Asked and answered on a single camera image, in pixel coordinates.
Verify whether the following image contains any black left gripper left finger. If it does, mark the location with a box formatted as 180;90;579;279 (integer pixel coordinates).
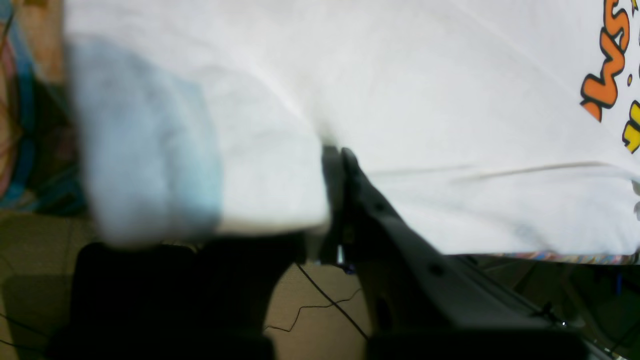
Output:
47;233;304;360

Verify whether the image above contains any patterned tablecloth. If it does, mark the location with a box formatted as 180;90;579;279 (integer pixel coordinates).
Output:
0;0;640;266

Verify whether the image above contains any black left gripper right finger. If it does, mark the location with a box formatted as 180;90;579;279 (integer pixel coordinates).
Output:
320;146;588;360

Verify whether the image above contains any white printed T-shirt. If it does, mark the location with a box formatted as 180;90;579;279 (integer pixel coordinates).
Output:
65;0;640;256

